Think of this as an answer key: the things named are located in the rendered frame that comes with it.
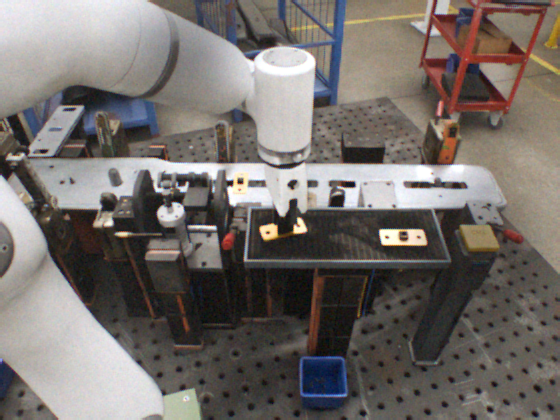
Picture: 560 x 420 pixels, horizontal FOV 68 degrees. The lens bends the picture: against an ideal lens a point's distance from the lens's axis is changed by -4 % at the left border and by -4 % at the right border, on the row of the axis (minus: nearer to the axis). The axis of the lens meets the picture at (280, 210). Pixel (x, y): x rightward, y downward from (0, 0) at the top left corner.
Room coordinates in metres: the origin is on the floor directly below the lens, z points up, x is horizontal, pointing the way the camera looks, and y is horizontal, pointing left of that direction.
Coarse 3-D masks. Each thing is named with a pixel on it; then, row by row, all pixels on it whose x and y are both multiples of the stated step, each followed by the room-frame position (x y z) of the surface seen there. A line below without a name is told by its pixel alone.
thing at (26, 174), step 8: (24, 152) 0.76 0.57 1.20; (8, 160) 0.72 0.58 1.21; (16, 160) 0.72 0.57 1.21; (24, 160) 0.73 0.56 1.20; (16, 168) 0.71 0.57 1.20; (24, 168) 0.72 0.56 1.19; (32, 168) 0.74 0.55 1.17; (24, 176) 0.73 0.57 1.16; (32, 176) 0.73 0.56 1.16; (24, 184) 0.73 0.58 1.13; (32, 184) 0.73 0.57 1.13; (40, 184) 0.74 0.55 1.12; (32, 192) 0.73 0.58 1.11; (40, 192) 0.73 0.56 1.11; (48, 192) 0.76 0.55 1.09; (48, 200) 0.74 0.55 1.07; (40, 208) 0.74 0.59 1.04
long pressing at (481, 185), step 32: (32, 160) 0.99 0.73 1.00; (64, 160) 0.99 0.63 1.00; (96, 160) 0.99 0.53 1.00; (128, 160) 0.99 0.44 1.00; (160, 160) 0.99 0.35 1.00; (64, 192) 0.85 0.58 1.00; (96, 192) 0.85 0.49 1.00; (128, 192) 0.85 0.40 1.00; (256, 192) 0.85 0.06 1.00; (320, 192) 0.85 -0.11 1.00; (352, 192) 0.85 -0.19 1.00; (416, 192) 0.85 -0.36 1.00; (448, 192) 0.85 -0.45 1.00; (480, 192) 0.85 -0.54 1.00
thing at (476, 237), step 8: (464, 232) 0.56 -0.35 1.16; (472, 232) 0.56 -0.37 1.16; (480, 232) 0.56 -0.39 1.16; (488, 232) 0.56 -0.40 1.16; (464, 240) 0.54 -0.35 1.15; (472, 240) 0.54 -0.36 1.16; (480, 240) 0.54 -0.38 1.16; (488, 240) 0.54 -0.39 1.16; (472, 248) 0.52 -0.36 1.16; (480, 248) 0.52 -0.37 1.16; (488, 248) 0.52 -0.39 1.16; (496, 248) 0.52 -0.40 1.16
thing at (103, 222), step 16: (96, 224) 0.67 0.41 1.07; (112, 224) 0.67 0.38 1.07; (112, 240) 0.66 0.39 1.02; (112, 256) 0.66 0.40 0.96; (128, 256) 0.67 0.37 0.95; (128, 272) 0.67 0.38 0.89; (128, 288) 0.67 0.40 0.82; (128, 304) 0.66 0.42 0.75; (144, 304) 0.66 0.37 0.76; (128, 320) 0.65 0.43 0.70
